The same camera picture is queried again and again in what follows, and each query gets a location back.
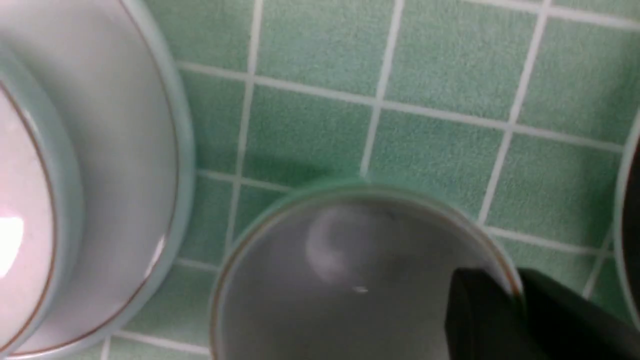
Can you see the cartoon plate black rim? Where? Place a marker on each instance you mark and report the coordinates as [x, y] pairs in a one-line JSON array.
[[626, 222]]

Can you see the green checked tablecloth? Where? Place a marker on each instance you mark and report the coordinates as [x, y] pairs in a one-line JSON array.
[[515, 111]]

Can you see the pale blue plate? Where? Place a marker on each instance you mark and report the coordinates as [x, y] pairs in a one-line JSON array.
[[108, 69]]

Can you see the pale blue cup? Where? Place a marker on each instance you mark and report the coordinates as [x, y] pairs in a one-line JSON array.
[[349, 270]]

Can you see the pale blue bowl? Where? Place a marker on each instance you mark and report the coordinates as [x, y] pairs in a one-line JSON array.
[[42, 204]]

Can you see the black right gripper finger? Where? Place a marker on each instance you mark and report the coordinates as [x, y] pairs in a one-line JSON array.
[[554, 323]]

